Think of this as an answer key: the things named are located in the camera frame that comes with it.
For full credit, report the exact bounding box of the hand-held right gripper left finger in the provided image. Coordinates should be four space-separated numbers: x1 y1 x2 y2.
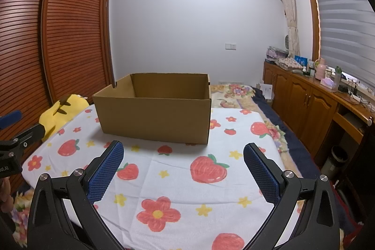
27 140 125 250

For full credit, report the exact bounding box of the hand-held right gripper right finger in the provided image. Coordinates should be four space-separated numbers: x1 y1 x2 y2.
243 142 340 250

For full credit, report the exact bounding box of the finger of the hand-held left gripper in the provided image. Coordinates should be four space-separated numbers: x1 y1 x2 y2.
0 110 23 130
10 123 47 149

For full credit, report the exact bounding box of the brown cardboard box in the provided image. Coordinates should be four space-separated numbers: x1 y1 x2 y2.
92 73 212 146

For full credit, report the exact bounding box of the person's left hand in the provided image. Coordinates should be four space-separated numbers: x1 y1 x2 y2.
0 177 14 213

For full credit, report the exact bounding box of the yellow plush toy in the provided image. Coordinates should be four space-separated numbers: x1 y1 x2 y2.
39 93 90 139

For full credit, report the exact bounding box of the dark blue bed sheet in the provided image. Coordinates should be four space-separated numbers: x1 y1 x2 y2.
252 86 326 177

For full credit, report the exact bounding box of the strawberry print blanket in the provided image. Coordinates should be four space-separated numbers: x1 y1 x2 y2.
22 105 302 250

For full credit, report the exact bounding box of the grey trash bin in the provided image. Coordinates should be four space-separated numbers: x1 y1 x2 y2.
322 145 349 180

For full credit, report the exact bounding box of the white paper bag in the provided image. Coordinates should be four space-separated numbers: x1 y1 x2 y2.
258 83 274 100

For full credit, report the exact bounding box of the floral quilt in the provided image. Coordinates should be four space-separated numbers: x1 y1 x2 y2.
10 83 364 250

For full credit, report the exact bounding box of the wooden cabinet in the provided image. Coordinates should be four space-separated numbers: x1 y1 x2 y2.
263 61 375 151

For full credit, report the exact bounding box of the wooden slatted wardrobe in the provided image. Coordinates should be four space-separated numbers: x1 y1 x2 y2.
0 0 118 168

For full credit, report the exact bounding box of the purple tissue box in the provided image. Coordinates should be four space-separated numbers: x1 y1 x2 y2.
321 77 337 91

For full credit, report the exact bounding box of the folded patterned cloth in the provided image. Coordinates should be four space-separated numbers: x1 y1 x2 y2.
275 58 302 70

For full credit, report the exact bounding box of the pink thermos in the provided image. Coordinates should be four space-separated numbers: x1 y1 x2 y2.
315 58 326 80

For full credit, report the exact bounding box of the purple patterned bag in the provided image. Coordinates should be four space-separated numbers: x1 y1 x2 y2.
266 46 289 60

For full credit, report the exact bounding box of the white power strip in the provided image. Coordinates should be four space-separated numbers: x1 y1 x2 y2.
347 90 370 104

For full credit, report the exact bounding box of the beige patterned curtain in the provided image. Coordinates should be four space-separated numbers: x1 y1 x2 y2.
275 0 301 59

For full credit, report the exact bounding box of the grey window blind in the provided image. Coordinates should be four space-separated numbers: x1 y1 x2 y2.
311 0 375 86

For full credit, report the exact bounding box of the wooden window frame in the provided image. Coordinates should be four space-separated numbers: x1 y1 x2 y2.
301 0 323 60

